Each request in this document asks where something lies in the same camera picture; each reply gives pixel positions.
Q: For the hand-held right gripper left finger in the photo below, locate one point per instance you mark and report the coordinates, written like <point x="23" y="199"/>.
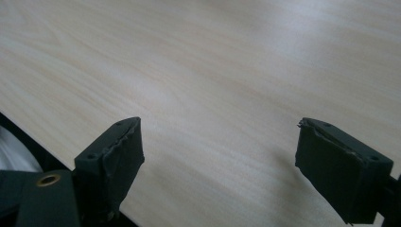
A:
<point x="110" y="167"/>

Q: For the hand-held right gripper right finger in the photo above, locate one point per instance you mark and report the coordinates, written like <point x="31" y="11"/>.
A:
<point x="340" y="176"/>

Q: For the white rounded object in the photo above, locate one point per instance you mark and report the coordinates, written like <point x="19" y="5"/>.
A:
<point x="14" y="154"/>

